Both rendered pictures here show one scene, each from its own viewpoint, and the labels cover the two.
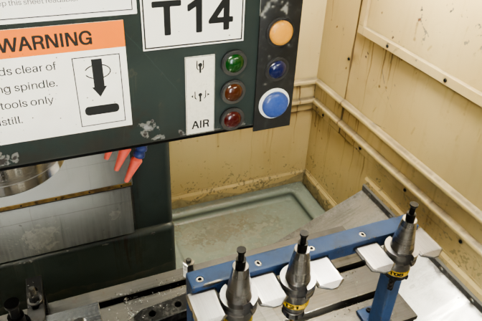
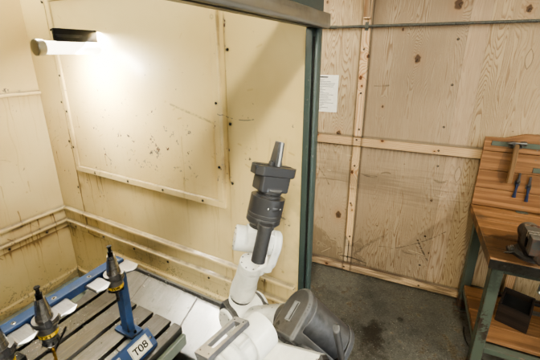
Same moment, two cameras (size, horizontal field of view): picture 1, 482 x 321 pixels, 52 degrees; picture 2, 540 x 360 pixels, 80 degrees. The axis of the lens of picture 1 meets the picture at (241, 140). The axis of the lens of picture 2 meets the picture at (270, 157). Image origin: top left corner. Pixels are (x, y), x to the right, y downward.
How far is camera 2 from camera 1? 0.39 m
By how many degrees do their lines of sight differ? 37
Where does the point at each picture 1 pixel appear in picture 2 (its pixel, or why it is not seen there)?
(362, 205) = not seen: hidden behind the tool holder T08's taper
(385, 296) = (124, 308)
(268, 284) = (22, 331)
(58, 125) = not seen: outside the picture
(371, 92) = (97, 202)
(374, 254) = (97, 283)
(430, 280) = (161, 291)
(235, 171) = (18, 289)
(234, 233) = not seen: hidden behind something
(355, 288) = (112, 317)
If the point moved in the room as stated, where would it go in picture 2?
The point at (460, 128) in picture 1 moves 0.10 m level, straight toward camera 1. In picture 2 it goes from (144, 202) to (141, 213)
